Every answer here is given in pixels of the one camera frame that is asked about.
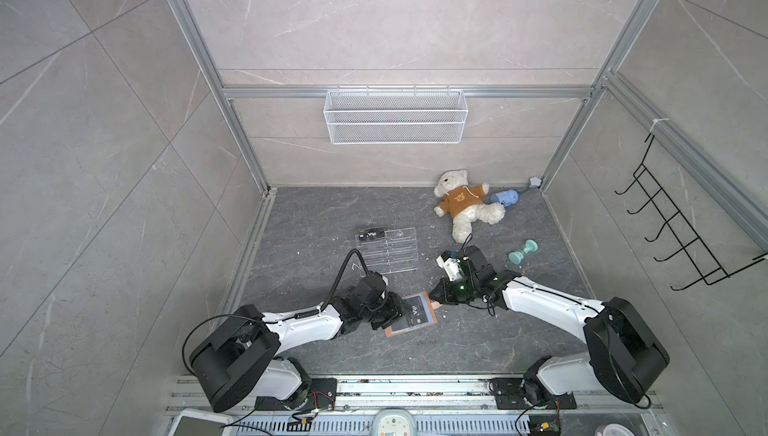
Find dark grey credit card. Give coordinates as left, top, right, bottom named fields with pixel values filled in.
left=404, top=295, right=428, bottom=328

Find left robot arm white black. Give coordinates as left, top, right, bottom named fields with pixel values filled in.
left=187, top=272, right=407, bottom=413

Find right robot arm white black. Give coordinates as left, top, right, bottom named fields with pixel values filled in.
left=429, top=245, right=670, bottom=409

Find white wire mesh basket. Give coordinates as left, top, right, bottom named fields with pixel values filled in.
left=323, top=88, right=469, bottom=145

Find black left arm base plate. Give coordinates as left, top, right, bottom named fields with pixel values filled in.
left=256, top=378, right=338, bottom=413

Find black credit card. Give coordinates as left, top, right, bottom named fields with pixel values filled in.
left=357, top=228, right=386, bottom=241

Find aluminium rail front frame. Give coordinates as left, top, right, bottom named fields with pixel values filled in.
left=167, top=372, right=667, bottom=436

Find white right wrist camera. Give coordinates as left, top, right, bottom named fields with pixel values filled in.
left=436, top=255, right=464, bottom=281

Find clear acrylic tiered holder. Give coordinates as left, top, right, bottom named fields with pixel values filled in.
left=356, top=227, right=419, bottom=275

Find white round timer device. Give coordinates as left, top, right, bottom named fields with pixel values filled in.
left=370, top=408, right=418, bottom=436

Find clear plastic card sleeves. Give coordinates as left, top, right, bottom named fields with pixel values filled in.
left=404, top=293, right=434, bottom=329

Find white tablet device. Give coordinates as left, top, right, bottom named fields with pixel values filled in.
left=168, top=409, right=238, bottom=436

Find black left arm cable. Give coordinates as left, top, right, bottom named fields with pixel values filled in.
left=320, top=248, right=370, bottom=314

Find white teddy bear brown shirt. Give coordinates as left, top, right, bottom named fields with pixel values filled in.
left=433, top=169, right=506, bottom=243

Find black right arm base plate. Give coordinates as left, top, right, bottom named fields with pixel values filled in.
left=488, top=377, right=577, bottom=410

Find black wire hook rack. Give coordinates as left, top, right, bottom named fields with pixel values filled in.
left=614, top=134, right=767, bottom=292

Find blue cat-shaped toy device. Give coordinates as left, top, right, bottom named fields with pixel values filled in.
left=490, top=189, right=519, bottom=207

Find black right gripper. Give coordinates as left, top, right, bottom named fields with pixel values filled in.
left=427, top=277, right=480, bottom=304

